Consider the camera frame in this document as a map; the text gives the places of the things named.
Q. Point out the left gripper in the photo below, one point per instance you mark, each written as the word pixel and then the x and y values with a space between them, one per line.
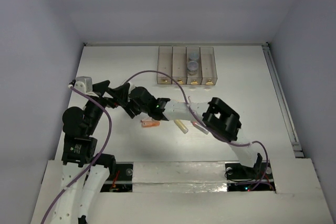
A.
pixel 97 95

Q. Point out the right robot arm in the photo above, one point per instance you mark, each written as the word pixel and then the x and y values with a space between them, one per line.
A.
pixel 216 116

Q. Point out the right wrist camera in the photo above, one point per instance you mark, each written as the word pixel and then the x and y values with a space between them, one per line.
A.
pixel 132 86

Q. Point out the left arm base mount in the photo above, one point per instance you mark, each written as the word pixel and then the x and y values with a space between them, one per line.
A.
pixel 120 181

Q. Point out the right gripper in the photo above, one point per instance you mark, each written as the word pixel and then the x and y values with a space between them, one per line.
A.
pixel 131 105

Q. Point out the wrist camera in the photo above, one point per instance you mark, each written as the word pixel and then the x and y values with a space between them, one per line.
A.
pixel 82 84
pixel 132 86

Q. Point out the yellow highlighter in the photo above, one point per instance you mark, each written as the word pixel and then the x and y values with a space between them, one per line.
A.
pixel 181 126

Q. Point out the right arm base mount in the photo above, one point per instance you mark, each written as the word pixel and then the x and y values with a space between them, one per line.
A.
pixel 245 180

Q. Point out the aluminium rail right edge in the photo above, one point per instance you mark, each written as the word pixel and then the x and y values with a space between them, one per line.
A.
pixel 296 146

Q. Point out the clear jar of paper clips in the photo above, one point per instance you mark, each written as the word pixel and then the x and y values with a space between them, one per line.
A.
pixel 192 67

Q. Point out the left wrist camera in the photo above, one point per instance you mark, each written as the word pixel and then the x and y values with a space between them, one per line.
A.
pixel 82 84

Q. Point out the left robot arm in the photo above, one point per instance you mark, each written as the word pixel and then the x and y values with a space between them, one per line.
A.
pixel 84 170

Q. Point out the orange tipped clear highlighter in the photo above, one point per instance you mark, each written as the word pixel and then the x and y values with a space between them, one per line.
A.
pixel 200 128

